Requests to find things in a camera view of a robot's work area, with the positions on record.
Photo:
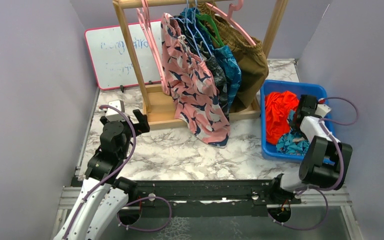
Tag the light blue shark shorts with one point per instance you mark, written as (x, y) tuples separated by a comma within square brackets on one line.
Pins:
[(289, 140)]

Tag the orange mesh shorts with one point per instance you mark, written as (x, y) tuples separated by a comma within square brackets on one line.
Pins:
[(277, 109)]

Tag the black metal base rail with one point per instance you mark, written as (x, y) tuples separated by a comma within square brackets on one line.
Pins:
[(216, 198)]

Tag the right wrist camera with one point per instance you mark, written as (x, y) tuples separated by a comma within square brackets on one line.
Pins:
[(322, 109)]

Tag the pink patterned shorts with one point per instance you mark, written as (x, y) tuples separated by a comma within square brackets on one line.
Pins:
[(191, 86)]

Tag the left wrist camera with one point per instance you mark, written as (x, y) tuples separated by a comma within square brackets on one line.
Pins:
[(111, 114)]

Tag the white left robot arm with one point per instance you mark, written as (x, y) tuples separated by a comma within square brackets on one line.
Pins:
[(96, 185)]

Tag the dark blue patterned shorts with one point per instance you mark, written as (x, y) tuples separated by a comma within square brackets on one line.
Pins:
[(228, 63)]

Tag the pink plastic hanger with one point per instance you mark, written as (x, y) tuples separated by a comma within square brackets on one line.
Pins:
[(164, 86)]

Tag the light blue wire hanger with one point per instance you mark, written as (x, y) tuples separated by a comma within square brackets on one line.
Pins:
[(183, 23)]

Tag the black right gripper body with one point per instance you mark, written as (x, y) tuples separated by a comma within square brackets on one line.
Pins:
[(294, 126)]

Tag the pink framed whiteboard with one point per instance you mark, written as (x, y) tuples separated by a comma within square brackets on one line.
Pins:
[(111, 61)]

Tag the thin pink wire hanger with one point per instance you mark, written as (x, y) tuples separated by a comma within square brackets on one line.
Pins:
[(152, 41)]

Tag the pink hanger under khaki shorts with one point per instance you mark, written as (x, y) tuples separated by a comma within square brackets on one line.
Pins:
[(229, 18)]

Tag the green hanger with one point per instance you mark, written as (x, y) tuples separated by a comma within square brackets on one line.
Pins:
[(210, 27)]

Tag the blue plastic bin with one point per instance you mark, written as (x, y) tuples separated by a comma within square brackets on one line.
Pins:
[(268, 150)]

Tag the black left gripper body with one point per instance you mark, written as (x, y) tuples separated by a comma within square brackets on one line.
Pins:
[(134, 127)]

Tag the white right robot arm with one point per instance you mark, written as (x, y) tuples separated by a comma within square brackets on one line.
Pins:
[(324, 165)]

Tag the khaki brown shorts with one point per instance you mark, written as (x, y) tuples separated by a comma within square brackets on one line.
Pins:
[(248, 52)]

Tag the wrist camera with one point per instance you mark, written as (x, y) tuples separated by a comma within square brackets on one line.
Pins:
[(111, 114), (322, 109)]

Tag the wooden clothes rack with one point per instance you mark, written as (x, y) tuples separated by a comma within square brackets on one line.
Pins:
[(158, 106)]

